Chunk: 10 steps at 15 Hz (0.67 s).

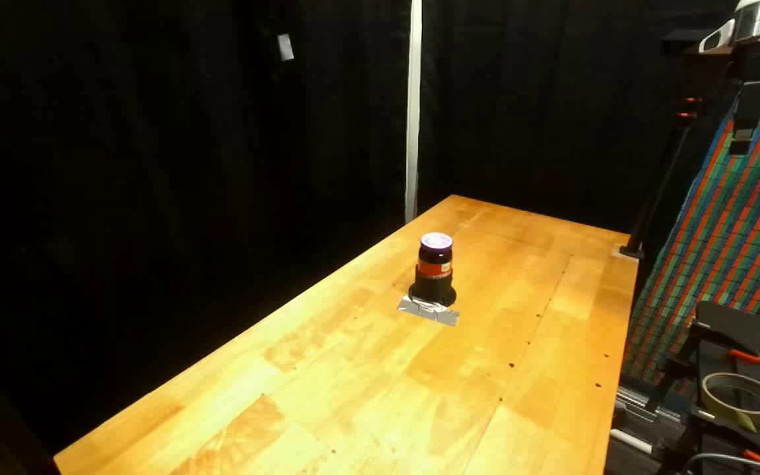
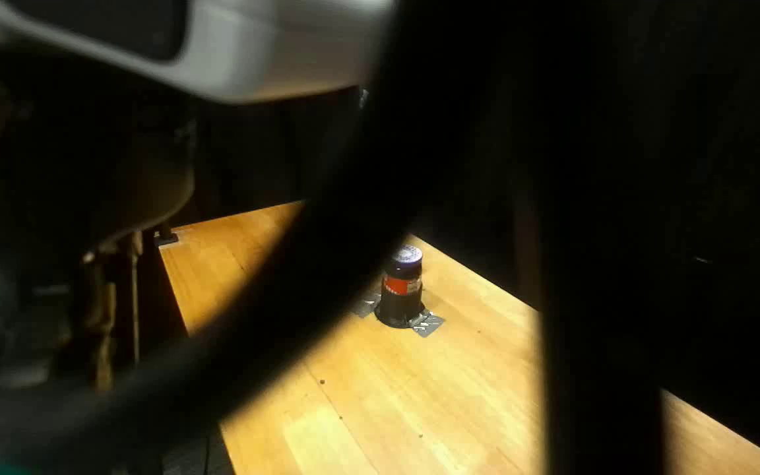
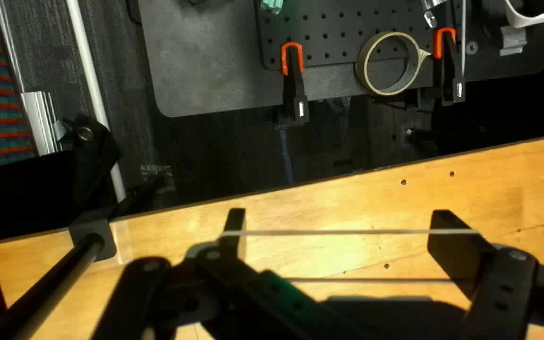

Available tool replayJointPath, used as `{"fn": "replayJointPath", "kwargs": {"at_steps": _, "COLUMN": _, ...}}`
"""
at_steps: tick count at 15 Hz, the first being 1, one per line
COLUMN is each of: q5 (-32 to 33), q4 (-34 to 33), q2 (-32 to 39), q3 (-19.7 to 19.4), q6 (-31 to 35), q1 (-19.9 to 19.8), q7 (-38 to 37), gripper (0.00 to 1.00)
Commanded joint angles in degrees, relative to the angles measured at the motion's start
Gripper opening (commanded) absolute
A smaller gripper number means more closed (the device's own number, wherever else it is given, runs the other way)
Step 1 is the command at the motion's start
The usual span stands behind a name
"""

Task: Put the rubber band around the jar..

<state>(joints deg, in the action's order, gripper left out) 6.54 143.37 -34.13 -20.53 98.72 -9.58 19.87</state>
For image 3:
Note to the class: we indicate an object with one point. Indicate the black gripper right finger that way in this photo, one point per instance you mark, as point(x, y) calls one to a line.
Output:
point(503, 285)

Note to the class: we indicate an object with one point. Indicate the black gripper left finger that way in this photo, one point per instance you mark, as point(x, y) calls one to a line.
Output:
point(216, 290)

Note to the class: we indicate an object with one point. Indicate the white rubber band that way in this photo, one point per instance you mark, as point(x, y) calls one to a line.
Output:
point(354, 234)

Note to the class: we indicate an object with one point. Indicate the black tripod rod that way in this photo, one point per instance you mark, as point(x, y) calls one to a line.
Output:
point(37, 305)

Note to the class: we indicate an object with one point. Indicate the grey floor mat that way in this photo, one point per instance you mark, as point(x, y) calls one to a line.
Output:
point(205, 56)

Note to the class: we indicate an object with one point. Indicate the left orange black clamp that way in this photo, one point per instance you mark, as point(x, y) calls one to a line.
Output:
point(296, 101)

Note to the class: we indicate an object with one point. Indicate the orange black clamp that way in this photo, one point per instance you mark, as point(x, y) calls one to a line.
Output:
point(449, 73)
point(296, 101)

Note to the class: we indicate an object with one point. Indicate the roll of masking tape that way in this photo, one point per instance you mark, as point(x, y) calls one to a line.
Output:
point(390, 64)

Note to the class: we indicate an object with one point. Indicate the right orange black clamp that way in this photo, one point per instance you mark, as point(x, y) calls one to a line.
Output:
point(449, 73)

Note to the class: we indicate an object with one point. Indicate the black perforated board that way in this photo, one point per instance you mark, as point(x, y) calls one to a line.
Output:
point(333, 32)

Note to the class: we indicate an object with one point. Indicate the white pole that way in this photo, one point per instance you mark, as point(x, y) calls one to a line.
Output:
point(94, 84)

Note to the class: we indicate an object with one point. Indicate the black table clamp bracket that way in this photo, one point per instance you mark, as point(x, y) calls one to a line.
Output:
point(94, 154)

